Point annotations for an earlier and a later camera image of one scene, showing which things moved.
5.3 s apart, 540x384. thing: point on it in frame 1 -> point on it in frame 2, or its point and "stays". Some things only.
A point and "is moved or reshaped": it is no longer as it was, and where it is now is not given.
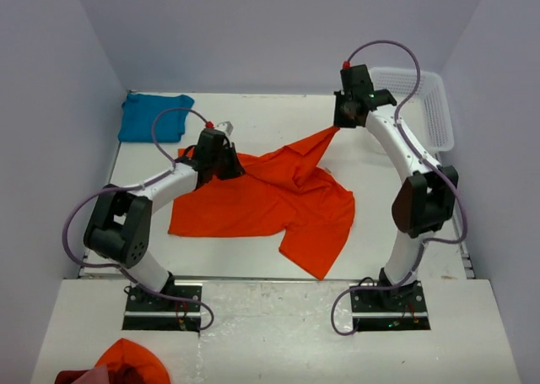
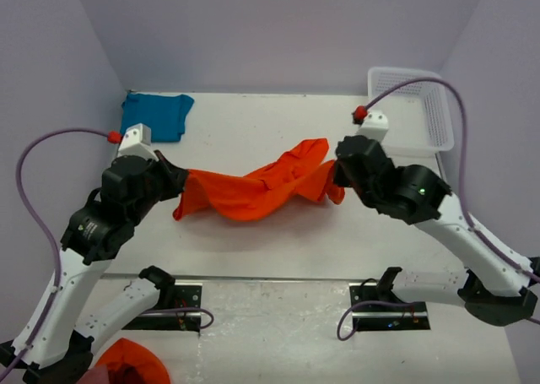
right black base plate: [396, 308] stays
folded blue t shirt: [139, 111] stays
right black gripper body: [342, 117] -> [340, 177]
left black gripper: [235, 169] -> [176, 177]
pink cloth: [95, 375] stays
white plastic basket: [427, 112] stays
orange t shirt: [283, 196] is moved or reshaped
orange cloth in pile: [128, 362] stays
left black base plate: [145, 310] stays
